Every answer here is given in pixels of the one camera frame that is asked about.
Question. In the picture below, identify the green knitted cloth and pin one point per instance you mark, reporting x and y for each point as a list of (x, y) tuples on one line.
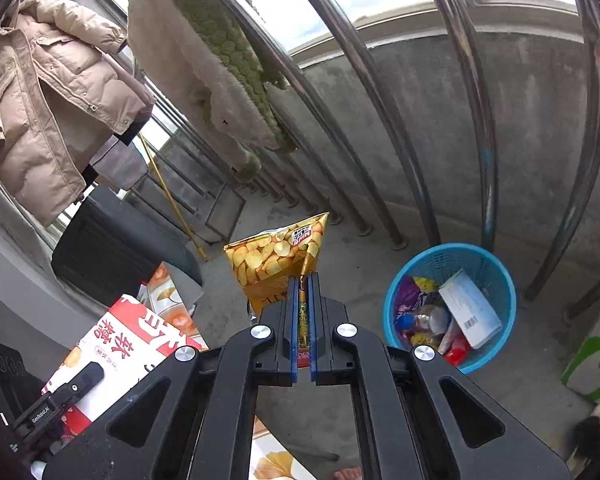
[(220, 20)]

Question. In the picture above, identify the black white furry animal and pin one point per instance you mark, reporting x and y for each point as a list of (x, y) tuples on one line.
[(590, 435)]

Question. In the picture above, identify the person's foot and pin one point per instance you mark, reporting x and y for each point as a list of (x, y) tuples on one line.
[(347, 474)]

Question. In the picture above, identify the blue plastic basket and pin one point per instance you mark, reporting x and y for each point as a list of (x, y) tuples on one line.
[(497, 277)]

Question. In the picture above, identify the red wrapper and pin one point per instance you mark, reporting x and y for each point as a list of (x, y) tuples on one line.
[(455, 352)]

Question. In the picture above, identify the purple bag with silver edge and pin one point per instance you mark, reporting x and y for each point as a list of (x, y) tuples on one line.
[(410, 295)]

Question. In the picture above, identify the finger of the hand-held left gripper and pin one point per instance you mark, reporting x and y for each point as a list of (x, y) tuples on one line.
[(72, 390)]

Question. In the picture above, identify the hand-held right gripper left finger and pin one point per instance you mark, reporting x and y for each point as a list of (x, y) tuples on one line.
[(294, 330)]

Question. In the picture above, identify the beige padded coat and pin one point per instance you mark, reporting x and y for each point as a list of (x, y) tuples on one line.
[(45, 85)]

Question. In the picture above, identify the yellow chips bag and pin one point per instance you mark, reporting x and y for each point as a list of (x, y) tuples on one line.
[(265, 265)]

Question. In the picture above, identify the grey hanging cloth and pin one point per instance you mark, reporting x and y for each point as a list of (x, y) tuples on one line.
[(120, 160)]

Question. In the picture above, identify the table with patterned tablecloth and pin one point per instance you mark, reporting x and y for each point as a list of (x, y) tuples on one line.
[(172, 310)]

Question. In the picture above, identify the plastic bottle with blue label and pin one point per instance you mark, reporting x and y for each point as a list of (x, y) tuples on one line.
[(430, 320)]

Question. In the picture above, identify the metal railing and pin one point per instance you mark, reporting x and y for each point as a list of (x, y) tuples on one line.
[(472, 110)]

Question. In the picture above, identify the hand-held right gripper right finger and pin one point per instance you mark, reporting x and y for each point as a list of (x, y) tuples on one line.
[(316, 330)]

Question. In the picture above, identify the grey metal dustpan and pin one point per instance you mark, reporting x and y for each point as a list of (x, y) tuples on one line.
[(222, 215)]

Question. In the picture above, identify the white and blue carton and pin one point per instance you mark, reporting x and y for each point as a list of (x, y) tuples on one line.
[(467, 310)]

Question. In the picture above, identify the green and white bag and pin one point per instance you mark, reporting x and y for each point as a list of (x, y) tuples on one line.
[(590, 365)]

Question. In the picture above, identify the red and white snack bag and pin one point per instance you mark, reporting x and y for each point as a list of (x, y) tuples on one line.
[(125, 350)]

